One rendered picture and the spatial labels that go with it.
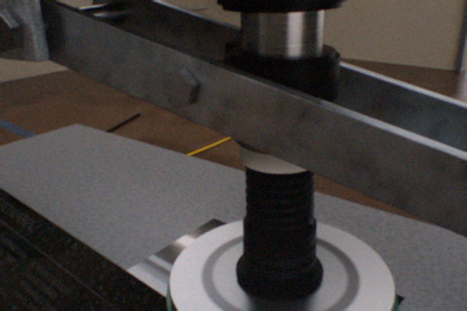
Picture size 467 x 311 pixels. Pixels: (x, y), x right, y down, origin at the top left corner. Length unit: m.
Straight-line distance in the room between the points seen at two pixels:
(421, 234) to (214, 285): 0.27
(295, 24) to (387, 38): 5.42
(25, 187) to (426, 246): 0.56
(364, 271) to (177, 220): 0.25
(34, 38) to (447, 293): 0.44
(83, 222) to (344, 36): 5.52
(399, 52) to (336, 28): 0.84
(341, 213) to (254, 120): 0.32
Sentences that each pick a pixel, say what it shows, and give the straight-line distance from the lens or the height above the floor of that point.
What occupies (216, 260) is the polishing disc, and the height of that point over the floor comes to 0.85.
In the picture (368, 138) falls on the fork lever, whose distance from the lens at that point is 0.32.
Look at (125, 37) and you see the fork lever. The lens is 0.38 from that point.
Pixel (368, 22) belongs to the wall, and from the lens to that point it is 5.85.
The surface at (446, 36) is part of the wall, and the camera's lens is 5.52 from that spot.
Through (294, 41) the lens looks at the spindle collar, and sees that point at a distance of 0.35.
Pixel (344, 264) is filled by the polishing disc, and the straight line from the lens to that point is 0.49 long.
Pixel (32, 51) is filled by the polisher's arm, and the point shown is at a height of 1.07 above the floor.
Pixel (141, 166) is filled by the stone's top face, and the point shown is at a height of 0.82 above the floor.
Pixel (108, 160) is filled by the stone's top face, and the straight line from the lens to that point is 0.83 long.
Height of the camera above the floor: 1.13
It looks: 23 degrees down
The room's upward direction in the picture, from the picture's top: 2 degrees counter-clockwise
